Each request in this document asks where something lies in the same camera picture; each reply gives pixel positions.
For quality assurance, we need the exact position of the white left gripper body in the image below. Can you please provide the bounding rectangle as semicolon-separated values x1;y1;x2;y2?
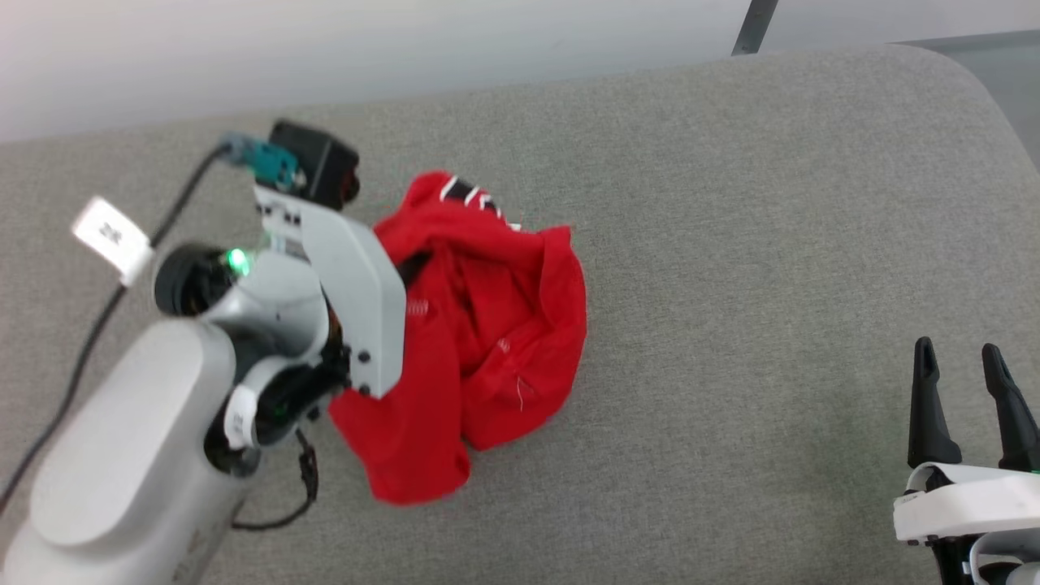
254;185;406;400

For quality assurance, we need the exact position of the red garment with white sleeves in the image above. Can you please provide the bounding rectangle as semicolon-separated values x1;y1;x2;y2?
327;169;588;506

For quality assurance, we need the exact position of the dark grey metal post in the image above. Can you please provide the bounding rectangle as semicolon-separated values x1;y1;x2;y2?
731;0;779;56

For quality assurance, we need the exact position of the black cable with teal plug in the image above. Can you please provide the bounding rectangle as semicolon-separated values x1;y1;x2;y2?
0;132;306;517

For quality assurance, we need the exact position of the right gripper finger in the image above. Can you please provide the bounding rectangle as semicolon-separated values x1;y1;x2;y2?
981;343;1040;472
908;336;962;470

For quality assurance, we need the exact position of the white cable label tag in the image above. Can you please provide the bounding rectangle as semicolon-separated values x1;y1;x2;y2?
71;197;155;287

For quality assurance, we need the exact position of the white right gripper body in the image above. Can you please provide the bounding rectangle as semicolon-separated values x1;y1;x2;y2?
894;463;1040;585

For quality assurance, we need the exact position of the thin black looped cable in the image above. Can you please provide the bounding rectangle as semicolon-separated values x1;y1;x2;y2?
232;429;319;531

